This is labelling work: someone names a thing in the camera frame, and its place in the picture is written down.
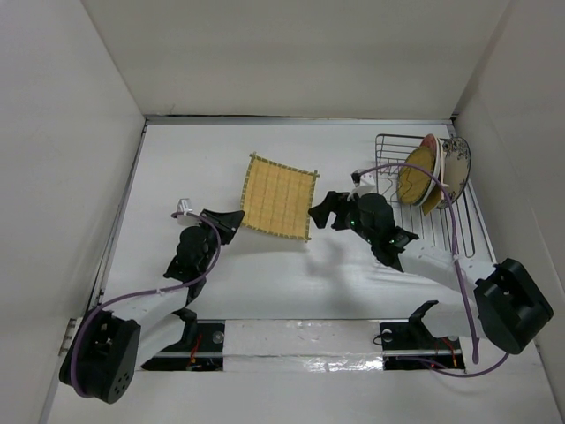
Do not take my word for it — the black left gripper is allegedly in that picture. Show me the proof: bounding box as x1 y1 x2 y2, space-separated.
194 209 243 273

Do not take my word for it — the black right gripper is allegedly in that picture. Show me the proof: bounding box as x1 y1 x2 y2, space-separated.
308 189 377 246

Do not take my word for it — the square bamboo tray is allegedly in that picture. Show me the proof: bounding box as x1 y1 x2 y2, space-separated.
240 153 320 242

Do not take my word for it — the round bamboo tray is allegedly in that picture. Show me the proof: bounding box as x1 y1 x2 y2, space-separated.
397 147 435 205

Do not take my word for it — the fan-shaped bamboo tray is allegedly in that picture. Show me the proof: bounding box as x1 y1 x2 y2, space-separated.
421 185 443 216

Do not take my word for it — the red teal floral plate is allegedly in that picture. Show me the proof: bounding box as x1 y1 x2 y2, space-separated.
418 134 444 178

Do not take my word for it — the blue white floral plate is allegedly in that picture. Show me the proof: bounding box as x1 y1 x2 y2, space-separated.
442 137 471 203

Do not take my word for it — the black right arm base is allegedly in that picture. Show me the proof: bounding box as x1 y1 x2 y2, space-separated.
373 300 461 352

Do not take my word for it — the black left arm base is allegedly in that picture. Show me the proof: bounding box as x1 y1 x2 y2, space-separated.
140 308 226 372

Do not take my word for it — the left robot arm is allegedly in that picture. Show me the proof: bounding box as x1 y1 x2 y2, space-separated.
58 209 245 405

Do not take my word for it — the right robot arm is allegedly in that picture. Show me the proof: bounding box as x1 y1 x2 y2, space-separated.
308 191 554 355

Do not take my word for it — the white foam front strip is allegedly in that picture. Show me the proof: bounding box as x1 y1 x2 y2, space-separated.
223 320 384 373

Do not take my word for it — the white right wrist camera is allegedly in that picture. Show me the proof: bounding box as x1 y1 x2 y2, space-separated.
347 170 377 201

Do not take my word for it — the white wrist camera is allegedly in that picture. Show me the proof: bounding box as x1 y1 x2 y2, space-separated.
170 198 193 219
347 170 377 201

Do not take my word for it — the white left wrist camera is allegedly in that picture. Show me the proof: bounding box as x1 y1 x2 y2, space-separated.
170 198 193 219

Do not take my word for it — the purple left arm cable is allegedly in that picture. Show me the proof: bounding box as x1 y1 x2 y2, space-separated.
70 210 222 398

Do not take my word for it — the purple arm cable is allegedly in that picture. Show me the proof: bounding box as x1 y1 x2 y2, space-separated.
350 162 511 377
70 210 222 398

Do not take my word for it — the dark wire dish rack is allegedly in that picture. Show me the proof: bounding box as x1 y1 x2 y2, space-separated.
374 133 478 258

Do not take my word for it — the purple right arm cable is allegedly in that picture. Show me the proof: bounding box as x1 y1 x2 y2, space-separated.
350 162 511 377

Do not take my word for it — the metal front rail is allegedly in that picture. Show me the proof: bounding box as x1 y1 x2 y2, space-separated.
154 345 462 359

